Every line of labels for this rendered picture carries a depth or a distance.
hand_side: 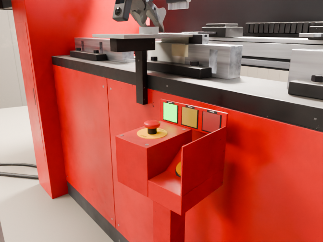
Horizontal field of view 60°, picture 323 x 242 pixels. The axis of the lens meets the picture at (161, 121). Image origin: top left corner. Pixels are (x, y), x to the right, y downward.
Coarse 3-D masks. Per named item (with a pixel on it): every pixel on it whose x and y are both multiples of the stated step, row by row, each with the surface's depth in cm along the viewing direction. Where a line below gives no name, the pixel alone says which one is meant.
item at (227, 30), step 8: (208, 24) 110; (216, 24) 107; (224, 24) 104; (232, 24) 107; (184, 32) 99; (192, 32) 98; (200, 32) 101; (208, 32) 103; (216, 32) 106; (224, 32) 104; (232, 32) 106; (240, 32) 109
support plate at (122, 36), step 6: (96, 36) 85; (102, 36) 83; (108, 36) 80; (114, 36) 78; (120, 36) 75; (126, 36) 75; (132, 36) 76; (138, 36) 77; (144, 36) 78; (150, 36) 80; (156, 36) 81; (162, 36) 83; (168, 36) 84; (174, 36) 86; (180, 36) 87; (186, 36) 89; (192, 36) 90
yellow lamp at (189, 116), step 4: (184, 108) 69; (188, 108) 68; (184, 112) 69; (188, 112) 68; (192, 112) 67; (196, 112) 66; (184, 116) 69; (188, 116) 68; (192, 116) 67; (196, 116) 67; (184, 120) 69; (188, 120) 68; (192, 120) 68; (196, 120) 67; (184, 124) 70; (188, 124) 69; (192, 124) 68; (196, 124) 67
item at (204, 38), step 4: (196, 36) 90; (200, 36) 88; (204, 36) 90; (208, 36) 89; (188, 40) 92; (192, 40) 91; (196, 40) 90; (200, 40) 88; (204, 40) 89; (208, 40) 90
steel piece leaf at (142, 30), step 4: (140, 28) 91; (144, 28) 89; (148, 28) 88; (152, 28) 87; (156, 28) 86; (140, 32) 91; (144, 32) 90; (148, 32) 89; (152, 32) 87; (156, 32) 86
